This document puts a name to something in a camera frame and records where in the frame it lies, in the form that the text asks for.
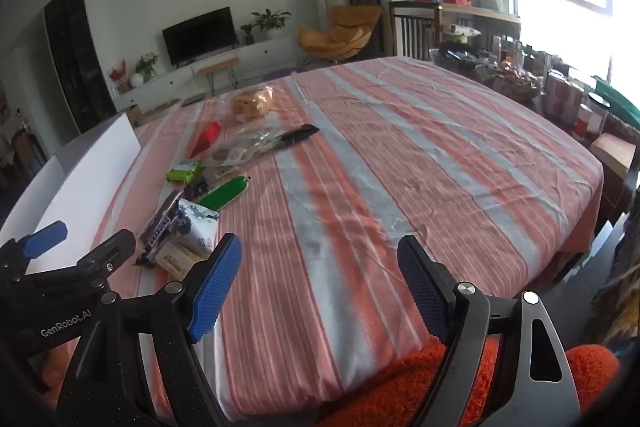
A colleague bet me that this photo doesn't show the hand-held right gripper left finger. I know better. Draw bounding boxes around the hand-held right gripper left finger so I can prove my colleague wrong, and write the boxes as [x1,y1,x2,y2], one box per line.
[57,233,243,427]

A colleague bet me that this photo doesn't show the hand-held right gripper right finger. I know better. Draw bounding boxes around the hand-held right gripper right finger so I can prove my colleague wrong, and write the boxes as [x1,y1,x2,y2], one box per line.
[396,234,581,427]

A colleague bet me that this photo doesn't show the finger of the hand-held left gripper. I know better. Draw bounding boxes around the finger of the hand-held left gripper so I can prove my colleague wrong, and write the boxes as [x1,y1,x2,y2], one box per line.
[25,229,137,295]
[0,221,69,279]

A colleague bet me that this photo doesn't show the beige snack packet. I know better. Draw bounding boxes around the beige snack packet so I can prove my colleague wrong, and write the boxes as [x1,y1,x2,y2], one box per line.
[155,238,208,280]

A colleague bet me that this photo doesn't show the brown chocolate bar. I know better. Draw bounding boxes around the brown chocolate bar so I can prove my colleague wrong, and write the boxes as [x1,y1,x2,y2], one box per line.
[134,189,187,267]

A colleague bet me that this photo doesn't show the blue white snack packet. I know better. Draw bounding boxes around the blue white snack packet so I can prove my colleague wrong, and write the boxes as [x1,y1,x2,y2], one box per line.
[172,199,221,258]

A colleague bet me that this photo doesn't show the green sausage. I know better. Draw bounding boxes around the green sausage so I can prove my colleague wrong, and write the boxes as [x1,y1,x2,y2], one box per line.
[199,176,252,212]

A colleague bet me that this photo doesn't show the small black snack packet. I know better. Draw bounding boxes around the small black snack packet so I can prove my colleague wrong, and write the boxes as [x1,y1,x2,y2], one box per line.
[184,177,211,202]

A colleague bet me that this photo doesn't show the green snack packet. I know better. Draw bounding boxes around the green snack packet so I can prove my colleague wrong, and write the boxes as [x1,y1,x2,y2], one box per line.
[166,159,205,184]

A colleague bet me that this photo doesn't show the clear wafer packet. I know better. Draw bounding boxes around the clear wafer packet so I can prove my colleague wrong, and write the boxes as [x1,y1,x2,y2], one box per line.
[202,127,281,170]

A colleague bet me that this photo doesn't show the red snack packet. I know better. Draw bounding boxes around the red snack packet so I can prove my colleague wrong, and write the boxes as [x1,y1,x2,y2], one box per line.
[187,121,222,159]

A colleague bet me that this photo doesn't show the long black snack stick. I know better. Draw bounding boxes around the long black snack stick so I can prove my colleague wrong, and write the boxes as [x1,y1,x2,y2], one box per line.
[260,124,320,155]

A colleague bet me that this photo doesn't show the bread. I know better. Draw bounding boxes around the bread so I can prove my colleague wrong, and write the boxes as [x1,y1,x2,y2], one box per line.
[231,86,277,122]

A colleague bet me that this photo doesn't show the white board panel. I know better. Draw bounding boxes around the white board panel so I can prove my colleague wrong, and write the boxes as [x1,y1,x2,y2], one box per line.
[0,112,142,288]

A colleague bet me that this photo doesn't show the orange fluffy cloth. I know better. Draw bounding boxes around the orange fluffy cloth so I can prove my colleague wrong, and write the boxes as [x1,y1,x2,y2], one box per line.
[320,337,621,427]

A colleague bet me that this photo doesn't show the striped orange grey tablecloth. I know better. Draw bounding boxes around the striped orange grey tablecloth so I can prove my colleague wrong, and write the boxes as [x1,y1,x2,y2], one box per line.
[40,57,603,427]

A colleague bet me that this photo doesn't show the red flower plant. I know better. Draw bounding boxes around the red flower plant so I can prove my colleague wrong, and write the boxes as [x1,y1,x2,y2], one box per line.
[109,62,128,95]

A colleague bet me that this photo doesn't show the dark display cabinet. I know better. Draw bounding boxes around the dark display cabinet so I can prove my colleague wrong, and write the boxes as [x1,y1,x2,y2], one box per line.
[43,0,117,132]

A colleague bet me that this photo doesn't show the green plant in white vase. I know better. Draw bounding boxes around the green plant in white vase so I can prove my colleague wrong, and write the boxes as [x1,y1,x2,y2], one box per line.
[134,53,160,88]

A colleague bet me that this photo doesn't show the wooden stool with metal legs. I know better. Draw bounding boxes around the wooden stool with metal legs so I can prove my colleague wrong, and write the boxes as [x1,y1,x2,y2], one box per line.
[192,58,241,96]

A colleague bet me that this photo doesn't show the cardboard box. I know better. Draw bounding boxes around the cardboard box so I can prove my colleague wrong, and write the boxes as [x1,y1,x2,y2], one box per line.
[590,133,638,218]

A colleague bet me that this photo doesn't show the cluttered pile of household goods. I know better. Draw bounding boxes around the cluttered pile of household goods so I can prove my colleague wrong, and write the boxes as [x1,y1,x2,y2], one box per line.
[430,34,613,140]

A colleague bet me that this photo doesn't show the black flat television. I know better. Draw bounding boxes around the black flat television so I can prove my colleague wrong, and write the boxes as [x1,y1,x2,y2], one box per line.
[161,7,238,68]

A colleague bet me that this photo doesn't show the white television cabinet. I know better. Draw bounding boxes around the white television cabinet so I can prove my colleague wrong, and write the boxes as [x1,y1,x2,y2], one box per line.
[114,36,301,112]

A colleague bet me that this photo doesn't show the wooden slatted chair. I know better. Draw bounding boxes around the wooden slatted chair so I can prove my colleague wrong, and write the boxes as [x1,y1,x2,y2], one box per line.
[389,1,443,60]

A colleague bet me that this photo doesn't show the green cloth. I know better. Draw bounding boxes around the green cloth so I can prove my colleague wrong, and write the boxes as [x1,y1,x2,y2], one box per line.
[594,77,640,128]

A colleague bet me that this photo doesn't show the large leafy potted plant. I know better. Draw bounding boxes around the large leafy potted plant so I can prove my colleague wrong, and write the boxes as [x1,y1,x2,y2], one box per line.
[251,9,292,40]

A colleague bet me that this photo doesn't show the orange lounge chair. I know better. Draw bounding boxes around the orange lounge chair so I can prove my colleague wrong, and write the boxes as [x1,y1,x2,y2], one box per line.
[298,5,383,66]

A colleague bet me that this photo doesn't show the wooden side desk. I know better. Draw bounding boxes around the wooden side desk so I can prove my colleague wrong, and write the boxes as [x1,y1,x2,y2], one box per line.
[440,3,521,52]

